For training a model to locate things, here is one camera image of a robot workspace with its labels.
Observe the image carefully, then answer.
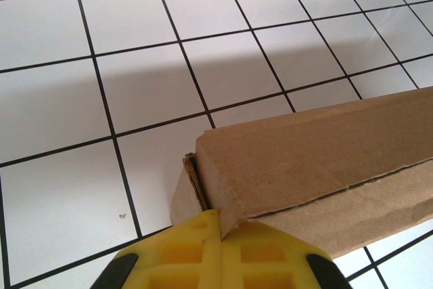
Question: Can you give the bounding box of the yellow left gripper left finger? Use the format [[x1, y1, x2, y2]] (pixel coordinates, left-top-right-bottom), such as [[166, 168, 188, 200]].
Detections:
[[91, 208, 223, 289]]

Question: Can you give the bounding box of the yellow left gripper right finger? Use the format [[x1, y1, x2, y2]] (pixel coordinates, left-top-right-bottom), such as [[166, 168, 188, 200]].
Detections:
[[221, 219, 352, 289]]

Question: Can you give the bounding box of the brown cardboard paper box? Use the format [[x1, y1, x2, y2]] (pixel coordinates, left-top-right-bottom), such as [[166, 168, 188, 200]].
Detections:
[[170, 85, 433, 260]]

